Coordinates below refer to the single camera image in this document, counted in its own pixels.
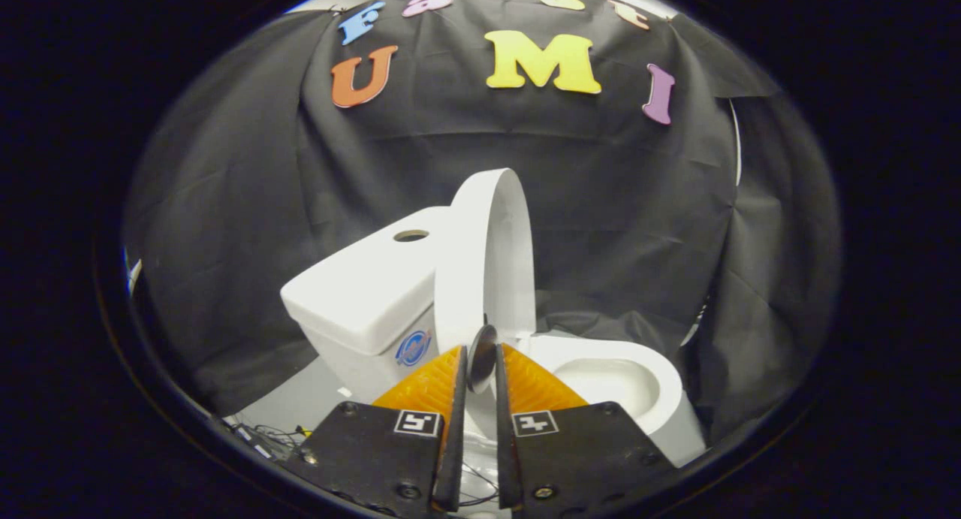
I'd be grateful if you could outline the tangle of dark cables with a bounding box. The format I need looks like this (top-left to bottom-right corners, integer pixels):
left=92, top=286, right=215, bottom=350
left=222, top=416, right=316, bottom=464

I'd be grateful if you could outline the white toilet lid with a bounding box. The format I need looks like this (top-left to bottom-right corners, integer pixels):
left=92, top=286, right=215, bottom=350
left=433, top=167, right=538, bottom=397

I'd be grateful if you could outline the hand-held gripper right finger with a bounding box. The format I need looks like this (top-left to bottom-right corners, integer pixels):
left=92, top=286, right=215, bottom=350
left=493, top=342, right=678, bottom=517

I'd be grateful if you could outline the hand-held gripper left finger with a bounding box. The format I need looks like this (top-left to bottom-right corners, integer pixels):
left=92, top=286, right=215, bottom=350
left=288, top=344, right=471, bottom=517

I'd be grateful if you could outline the black backdrop cloth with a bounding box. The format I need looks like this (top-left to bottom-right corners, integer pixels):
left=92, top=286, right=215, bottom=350
left=124, top=0, right=843, bottom=446

